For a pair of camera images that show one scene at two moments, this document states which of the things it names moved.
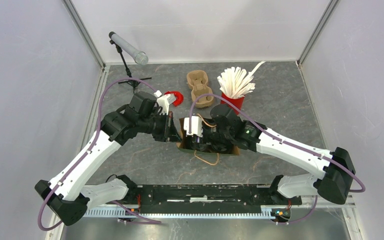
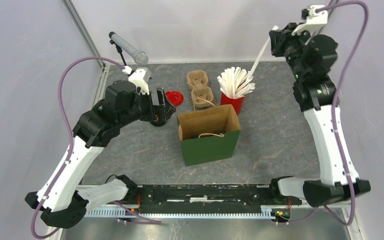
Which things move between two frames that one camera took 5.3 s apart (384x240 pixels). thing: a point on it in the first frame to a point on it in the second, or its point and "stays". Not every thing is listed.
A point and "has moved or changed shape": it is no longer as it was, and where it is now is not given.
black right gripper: [203, 140] to [280, 38]
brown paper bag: [185, 144] has moved or changed shape
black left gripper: [170, 133] to [163, 111]
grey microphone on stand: [140, 57] stays
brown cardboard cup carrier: [197, 81] stays
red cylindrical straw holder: [238, 101] stays
